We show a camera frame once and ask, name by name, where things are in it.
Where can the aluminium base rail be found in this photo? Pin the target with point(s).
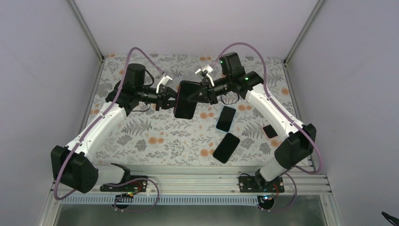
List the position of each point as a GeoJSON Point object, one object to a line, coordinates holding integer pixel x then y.
{"type": "Point", "coordinates": [223, 180]}

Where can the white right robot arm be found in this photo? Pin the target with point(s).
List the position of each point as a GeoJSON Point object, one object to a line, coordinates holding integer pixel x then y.
{"type": "Point", "coordinates": [297, 138]}

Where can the phone in blue case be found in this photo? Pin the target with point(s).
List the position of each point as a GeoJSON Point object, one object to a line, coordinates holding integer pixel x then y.
{"type": "Point", "coordinates": [225, 119]}

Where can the aluminium left corner post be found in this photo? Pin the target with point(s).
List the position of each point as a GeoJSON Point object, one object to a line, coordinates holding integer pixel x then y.
{"type": "Point", "coordinates": [86, 30]}

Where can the aluminium corner post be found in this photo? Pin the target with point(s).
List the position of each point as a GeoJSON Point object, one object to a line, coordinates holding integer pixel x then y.
{"type": "Point", "coordinates": [86, 30]}
{"type": "Point", "coordinates": [304, 30]}

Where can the perforated cable tray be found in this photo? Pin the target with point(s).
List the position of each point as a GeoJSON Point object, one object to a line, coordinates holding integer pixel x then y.
{"type": "Point", "coordinates": [141, 199]}

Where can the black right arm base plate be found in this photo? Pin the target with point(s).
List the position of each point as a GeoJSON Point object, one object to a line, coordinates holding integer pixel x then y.
{"type": "Point", "coordinates": [256, 184]}

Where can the black phone without case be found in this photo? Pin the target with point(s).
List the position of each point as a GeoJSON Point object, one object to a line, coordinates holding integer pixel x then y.
{"type": "Point", "coordinates": [226, 148]}

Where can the aluminium right corner post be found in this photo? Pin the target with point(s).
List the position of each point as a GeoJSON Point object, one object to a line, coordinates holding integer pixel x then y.
{"type": "Point", "coordinates": [304, 30]}

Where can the floral patterned table mat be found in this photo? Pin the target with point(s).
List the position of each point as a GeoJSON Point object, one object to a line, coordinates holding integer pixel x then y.
{"type": "Point", "coordinates": [150, 137]}

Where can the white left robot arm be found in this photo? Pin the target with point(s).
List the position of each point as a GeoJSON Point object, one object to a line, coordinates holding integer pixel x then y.
{"type": "Point", "coordinates": [72, 164]}

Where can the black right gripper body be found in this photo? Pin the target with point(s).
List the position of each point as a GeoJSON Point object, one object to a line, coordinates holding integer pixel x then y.
{"type": "Point", "coordinates": [211, 95]}

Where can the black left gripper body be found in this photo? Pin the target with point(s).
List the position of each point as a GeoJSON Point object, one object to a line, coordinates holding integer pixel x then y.
{"type": "Point", "coordinates": [161, 97]}

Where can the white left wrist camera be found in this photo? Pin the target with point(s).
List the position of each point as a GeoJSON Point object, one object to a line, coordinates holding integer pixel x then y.
{"type": "Point", "coordinates": [162, 83]}

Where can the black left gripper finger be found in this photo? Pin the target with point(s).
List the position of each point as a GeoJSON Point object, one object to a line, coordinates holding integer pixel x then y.
{"type": "Point", "coordinates": [167, 104]}
{"type": "Point", "coordinates": [170, 93]}

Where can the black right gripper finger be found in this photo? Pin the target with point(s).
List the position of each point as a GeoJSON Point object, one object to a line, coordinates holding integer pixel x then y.
{"type": "Point", "coordinates": [200, 90]}
{"type": "Point", "coordinates": [198, 99]}

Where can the phone in peach case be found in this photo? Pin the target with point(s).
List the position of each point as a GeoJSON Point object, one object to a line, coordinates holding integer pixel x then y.
{"type": "Point", "coordinates": [269, 132]}

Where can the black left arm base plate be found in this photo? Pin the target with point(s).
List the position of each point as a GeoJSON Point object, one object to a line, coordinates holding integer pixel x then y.
{"type": "Point", "coordinates": [134, 184]}

